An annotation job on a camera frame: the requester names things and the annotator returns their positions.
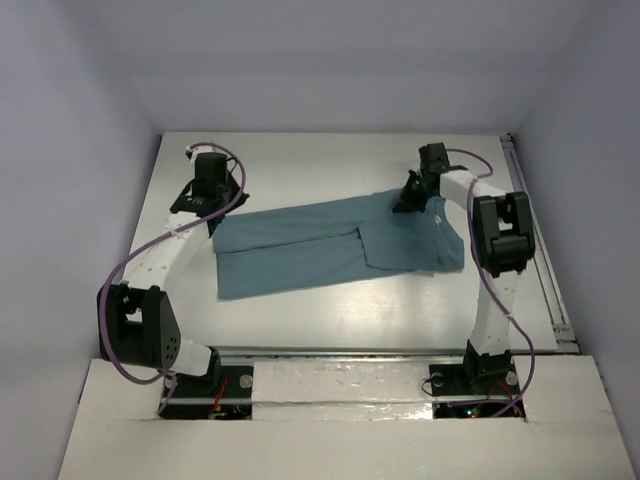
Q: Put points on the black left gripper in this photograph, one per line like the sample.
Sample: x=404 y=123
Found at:
x=198 y=203

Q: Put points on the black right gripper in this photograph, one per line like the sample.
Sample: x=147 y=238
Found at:
x=406 y=202

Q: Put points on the teal t-shirt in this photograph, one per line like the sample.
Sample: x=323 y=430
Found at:
x=329 y=243

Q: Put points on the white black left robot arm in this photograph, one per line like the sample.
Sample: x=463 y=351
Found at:
x=136 y=320

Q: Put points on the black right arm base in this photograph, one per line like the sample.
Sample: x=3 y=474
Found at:
x=455 y=396

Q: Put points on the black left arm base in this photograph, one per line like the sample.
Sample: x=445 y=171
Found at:
x=229 y=397

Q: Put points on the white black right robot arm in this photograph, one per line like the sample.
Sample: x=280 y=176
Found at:
x=502 y=244

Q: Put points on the white foam cover block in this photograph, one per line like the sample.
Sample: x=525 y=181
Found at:
x=314 y=390

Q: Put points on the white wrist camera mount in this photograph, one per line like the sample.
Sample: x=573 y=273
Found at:
x=194 y=151

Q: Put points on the aluminium front rail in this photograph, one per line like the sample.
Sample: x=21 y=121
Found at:
x=246 y=351

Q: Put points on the aluminium rail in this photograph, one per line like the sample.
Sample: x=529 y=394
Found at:
x=566 y=341
x=246 y=351

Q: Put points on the aluminium right side rail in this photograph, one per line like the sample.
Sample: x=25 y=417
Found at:
x=566 y=341

